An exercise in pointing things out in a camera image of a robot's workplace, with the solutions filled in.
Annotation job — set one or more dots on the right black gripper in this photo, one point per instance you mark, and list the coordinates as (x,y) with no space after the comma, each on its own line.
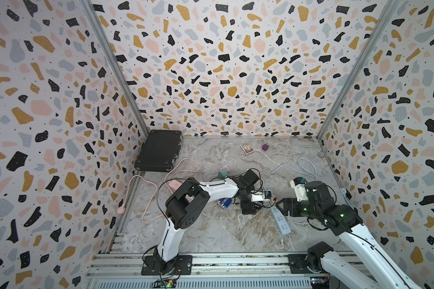
(292,202)

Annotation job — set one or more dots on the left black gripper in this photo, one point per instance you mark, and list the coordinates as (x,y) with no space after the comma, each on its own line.
(246,207)

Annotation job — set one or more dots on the teal USB charger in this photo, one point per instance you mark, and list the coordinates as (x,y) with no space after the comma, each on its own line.
(223,174)

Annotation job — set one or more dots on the grey-blue power strip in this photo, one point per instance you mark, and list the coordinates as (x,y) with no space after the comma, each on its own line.
(280,220)

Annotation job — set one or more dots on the pink power strip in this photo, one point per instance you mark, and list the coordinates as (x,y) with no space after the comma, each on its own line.
(173,185)

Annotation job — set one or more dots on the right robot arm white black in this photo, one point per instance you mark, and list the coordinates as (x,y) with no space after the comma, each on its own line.
(345,223)

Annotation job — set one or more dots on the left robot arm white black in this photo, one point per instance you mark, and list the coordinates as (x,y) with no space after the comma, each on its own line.
(185,205)

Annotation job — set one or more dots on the card box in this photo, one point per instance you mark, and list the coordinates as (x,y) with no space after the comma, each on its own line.
(247,148)

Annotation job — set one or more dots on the black briefcase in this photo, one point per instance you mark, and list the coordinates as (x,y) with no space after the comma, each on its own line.
(160,151)

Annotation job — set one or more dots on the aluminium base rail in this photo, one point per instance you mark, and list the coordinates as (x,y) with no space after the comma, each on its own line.
(270,270)

